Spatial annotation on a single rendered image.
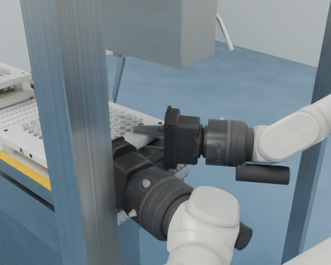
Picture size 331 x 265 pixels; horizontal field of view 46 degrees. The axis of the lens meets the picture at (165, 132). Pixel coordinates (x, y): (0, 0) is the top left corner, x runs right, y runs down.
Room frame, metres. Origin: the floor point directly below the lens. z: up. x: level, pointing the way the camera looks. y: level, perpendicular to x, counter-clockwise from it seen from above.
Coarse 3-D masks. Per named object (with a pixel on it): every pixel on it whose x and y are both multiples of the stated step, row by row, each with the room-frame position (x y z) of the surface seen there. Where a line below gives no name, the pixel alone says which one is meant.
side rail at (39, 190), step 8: (0, 160) 0.63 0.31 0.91; (0, 168) 0.63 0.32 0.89; (8, 168) 0.61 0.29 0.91; (16, 176) 0.60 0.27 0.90; (24, 176) 0.58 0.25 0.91; (24, 184) 0.58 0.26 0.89; (32, 184) 0.56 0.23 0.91; (40, 192) 0.55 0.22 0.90; (48, 192) 0.53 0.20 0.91; (48, 200) 0.53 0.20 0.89
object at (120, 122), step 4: (112, 116) 0.71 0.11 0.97; (116, 116) 0.72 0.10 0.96; (112, 120) 0.69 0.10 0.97; (116, 120) 0.70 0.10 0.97; (120, 120) 0.70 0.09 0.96; (124, 120) 0.70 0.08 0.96; (128, 120) 0.70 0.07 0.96; (36, 124) 0.68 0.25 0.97; (112, 124) 0.69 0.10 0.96; (116, 124) 0.69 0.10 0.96; (120, 124) 0.69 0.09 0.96; (124, 124) 0.68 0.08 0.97; (40, 128) 0.67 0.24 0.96; (112, 128) 0.66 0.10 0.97; (116, 128) 0.66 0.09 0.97
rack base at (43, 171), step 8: (16, 152) 0.67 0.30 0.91; (144, 152) 0.66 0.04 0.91; (152, 152) 0.66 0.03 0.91; (160, 152) 0.68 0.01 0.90; (24, 160) 0.64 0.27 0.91; (32, 160) 0.64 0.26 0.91; (152, 160) 0.66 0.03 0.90; (32, 168) 0.61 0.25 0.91; (40, 168) 0.61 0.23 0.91; (48, 176) 0.58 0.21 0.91
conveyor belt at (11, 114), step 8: (16, 104) 0.96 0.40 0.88; (24, 104) 0.96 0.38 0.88; (32, 104) 0.96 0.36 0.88; (0, 112) 0.91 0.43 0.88; (8, 112) 0.91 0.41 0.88; (16, 112) 0.91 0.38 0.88; (24, 112) 0.91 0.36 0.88; (32, 112) 0.91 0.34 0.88; (0, 120) 0.86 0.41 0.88; (8, 120) 0.86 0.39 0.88; (16, 120) 0.86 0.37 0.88; (0, 128) 0.82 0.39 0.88; (0, 144) 0.75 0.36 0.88; (160, 160) 0.68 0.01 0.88; (184, 168) 0.67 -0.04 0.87; (176, 176) 0.65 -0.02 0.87; (184, 176) 0.67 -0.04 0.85; (120, 216) 0.53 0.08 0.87; (128, 216) 0.54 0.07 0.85
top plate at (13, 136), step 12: (120, 108) 0.77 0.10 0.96; (24, 120) 0.72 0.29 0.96; (36, 120) 0.72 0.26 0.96; (144, 120) 0.71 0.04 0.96; (156, 120) 0.71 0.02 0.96; (0, 132) 0.66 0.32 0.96; (12, 132) 0.66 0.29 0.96; (24, 132) 0.66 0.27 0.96; (132, 132) 0.66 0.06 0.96; (12, 144) 0.63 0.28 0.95; (24, 144) 0.62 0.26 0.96; (36, 144) 0.62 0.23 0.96; (132, 144) 0.62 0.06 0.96; (144, 144) 0.64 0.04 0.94; (36, 156) 0.58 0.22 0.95
